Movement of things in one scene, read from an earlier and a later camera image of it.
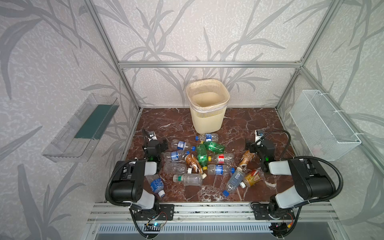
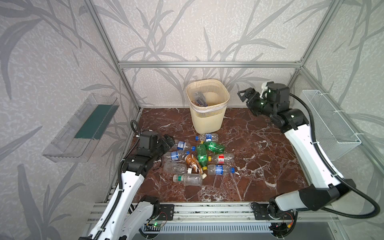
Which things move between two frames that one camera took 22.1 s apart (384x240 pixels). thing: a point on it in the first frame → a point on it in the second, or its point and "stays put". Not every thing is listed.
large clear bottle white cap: (176, 168) stays put
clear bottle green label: (190, 179) stays put
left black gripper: (150, 141) stays put
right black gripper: (259, 142) → (250, 98)
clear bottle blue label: (175, 156) stays put
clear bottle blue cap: (236, 179) → (200, 99)
